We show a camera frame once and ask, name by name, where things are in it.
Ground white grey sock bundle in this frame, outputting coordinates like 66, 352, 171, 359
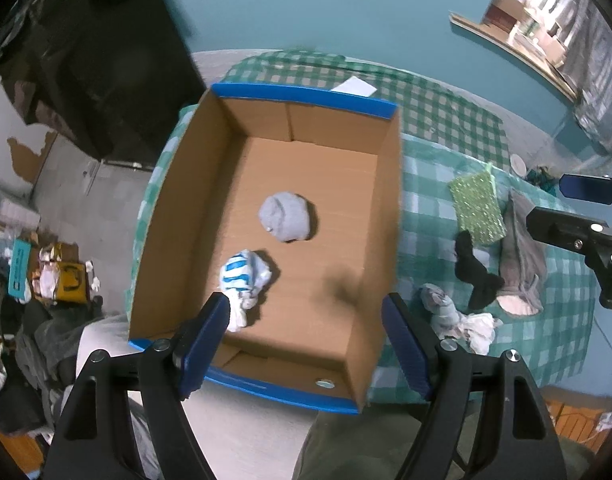
418, 282, 464, 341

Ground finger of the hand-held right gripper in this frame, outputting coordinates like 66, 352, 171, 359
560, 171, 612, 207
526, 205, 612, 311

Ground pile of dark clothes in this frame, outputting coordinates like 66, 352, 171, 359
0, 300, 107, 436

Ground black sock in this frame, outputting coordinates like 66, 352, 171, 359
453, 230, 506, 311

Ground cardboard box with blue trim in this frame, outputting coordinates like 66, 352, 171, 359
127, 82, 404, 415

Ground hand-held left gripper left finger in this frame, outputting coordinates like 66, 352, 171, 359
45, 291, 231, 480

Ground black cabinet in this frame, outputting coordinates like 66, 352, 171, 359
0, 0, 207, 167

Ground silver foil curtain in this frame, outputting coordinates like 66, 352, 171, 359
560, 0, 612, 157

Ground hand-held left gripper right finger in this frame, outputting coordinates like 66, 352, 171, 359
381, 292, 569, 480

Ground blue white striped sock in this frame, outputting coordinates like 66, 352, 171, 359
218, 249, 275, 333

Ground teal box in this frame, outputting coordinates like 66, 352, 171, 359
7, 239, 34, 303

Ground grey rolled sock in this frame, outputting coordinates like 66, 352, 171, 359
258, 191, 319, 245

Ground wooden window frame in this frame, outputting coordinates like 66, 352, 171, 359
450, 0, 586, 103

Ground olive green trousers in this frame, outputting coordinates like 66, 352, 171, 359
291, 400, 596, 480

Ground green glitter sponge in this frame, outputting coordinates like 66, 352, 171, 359
448, 162, 507, 248

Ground grey cloth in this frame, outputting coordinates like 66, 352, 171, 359
496, 187, 546, 317

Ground white paper sheet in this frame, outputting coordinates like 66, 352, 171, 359
330, 76, 379, 97

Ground green checked tablecloth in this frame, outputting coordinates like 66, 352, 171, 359
131, 49, 599, 406

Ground white cloth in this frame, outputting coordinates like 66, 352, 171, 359
458, 311, 504, 356

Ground yellow bag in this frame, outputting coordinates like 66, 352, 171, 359
33, 242, 89, 306

